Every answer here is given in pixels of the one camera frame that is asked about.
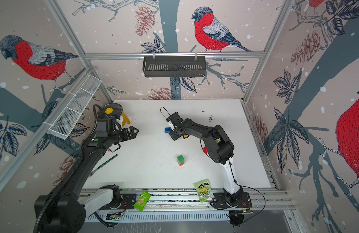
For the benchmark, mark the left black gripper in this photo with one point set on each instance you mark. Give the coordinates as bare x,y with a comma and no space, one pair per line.
132,135

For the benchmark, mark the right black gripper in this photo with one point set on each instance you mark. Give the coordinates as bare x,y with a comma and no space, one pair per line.
172,135

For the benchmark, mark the blue lego brick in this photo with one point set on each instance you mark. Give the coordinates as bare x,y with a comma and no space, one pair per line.
167,130

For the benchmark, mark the green square lego brick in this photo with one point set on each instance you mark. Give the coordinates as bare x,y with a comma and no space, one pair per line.
180,160

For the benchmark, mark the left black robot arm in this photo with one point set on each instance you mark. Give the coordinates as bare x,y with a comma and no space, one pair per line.
61,211

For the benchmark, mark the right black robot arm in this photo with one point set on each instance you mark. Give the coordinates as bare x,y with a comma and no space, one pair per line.
219,148

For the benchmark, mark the yellow pot with black lid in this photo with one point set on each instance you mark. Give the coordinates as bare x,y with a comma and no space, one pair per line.
115,111

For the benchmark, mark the large green snack bag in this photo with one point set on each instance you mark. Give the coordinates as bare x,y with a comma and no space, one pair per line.
203,189

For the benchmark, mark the small green snack packet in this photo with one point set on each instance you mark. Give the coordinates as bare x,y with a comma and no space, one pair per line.
142,200

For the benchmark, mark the metal fork green handle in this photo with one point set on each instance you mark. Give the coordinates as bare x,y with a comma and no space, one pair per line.
102,165

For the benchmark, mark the black hanging wire basket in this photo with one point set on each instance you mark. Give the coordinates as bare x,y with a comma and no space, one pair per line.
174,66

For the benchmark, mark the white wire mesh basket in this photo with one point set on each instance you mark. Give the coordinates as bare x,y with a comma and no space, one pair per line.
71,112

